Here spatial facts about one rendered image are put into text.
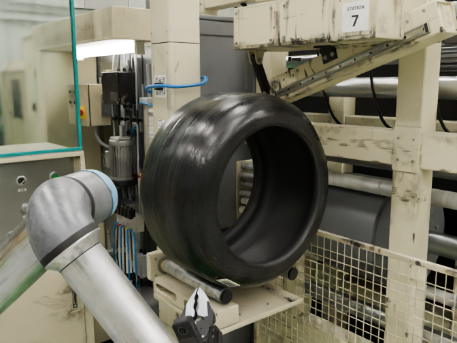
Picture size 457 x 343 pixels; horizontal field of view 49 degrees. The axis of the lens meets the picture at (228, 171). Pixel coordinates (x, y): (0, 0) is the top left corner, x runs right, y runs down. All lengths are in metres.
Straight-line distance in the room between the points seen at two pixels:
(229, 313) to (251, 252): 0.31
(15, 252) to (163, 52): 0.91
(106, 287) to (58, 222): 0.14
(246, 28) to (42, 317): 1.30
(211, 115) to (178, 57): 0.41
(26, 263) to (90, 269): 0.24
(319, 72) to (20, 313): 1.37
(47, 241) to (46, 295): 1.15
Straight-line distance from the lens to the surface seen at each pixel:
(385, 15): 1.48
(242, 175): 2.06
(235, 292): 1.78
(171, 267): 1.70
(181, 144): 1.37
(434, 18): 1.52
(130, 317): 0.90
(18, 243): 1.10
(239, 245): 1.80
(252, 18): 1.78
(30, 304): 2.03
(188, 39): 1.76
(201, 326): 1.22
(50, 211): 0.91
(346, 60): 1.66
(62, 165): 2.00
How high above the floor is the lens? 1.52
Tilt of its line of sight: 10 degrees down
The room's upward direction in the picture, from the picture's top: straight up
